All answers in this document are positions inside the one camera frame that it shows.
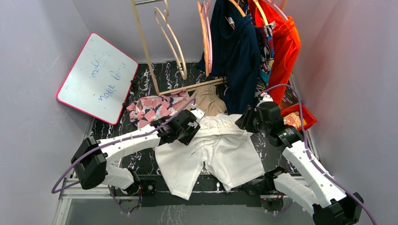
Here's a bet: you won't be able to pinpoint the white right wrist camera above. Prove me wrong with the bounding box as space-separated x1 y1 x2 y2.
257 92 273 106

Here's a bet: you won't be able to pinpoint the white shorts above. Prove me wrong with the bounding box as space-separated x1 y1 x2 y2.
154 114 265 200

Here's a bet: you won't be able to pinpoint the pink framed whiteboard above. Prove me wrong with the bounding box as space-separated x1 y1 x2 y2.
56 32 138 125

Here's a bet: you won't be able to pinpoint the navy blue hanging shorts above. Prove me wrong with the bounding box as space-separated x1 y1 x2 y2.
210 0 260 114

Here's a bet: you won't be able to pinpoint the pink shark print shorts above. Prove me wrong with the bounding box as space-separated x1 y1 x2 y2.
127 90 190 128

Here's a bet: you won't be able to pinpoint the red plastic bin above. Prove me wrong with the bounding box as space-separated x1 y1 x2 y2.
281 104 317 132

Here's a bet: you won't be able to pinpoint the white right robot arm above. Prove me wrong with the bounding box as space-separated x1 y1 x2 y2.
235 101 363 225

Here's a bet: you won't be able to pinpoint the colourful print hanging shorts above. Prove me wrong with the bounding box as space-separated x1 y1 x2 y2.
255 21 276 96

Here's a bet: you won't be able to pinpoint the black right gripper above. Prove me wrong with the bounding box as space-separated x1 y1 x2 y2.
235 105 270 135

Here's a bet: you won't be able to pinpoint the pink and orange hanger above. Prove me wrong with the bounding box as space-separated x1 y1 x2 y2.
197 0 213 76

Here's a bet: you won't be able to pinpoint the orange hanging shorts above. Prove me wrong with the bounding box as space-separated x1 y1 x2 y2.
248 0 301 89

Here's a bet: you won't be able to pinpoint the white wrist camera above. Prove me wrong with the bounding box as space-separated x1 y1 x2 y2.
257 92 273 106
190 108 205 121

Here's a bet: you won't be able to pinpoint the wooden clothes rack frame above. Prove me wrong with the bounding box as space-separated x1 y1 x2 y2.
130 0 228 96

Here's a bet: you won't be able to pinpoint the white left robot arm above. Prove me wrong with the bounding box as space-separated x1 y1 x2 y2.
71 109 204 195

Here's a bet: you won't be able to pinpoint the beige shorts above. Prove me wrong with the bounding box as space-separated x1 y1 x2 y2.
189 85 227 116

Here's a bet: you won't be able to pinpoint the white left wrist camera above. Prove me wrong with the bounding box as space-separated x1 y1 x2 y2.
190 108 205 121

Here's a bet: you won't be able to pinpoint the coloured marker pack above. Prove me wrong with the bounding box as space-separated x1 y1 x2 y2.
111 158 122 168

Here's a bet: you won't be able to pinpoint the dark book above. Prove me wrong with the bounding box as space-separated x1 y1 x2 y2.
279 87 299 110

